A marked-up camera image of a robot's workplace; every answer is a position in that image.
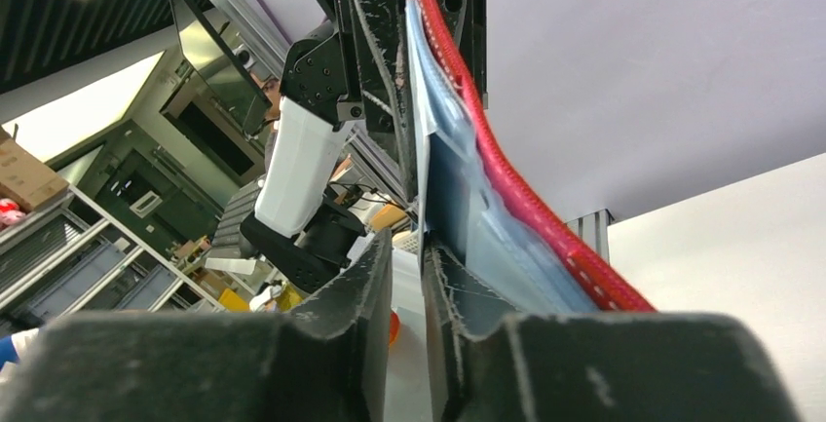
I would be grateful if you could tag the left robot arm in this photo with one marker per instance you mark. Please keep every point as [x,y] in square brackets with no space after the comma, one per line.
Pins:
[355,68]

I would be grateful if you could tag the cardboard box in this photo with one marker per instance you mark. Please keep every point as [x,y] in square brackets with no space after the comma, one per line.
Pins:
[25,179]

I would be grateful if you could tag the red leather card holder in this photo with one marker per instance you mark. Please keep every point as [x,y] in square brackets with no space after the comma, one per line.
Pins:
[602,284]

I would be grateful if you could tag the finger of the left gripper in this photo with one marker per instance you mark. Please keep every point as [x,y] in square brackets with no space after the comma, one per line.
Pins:
[467,21]
[380,59]

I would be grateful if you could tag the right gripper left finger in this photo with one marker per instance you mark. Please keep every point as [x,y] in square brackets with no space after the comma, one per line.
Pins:
[325,360]

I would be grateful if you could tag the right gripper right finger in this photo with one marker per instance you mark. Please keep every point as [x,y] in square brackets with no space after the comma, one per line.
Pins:
[489,362]

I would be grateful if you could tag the orange drink bottle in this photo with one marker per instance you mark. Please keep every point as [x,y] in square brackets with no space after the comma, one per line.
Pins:
[394,327]

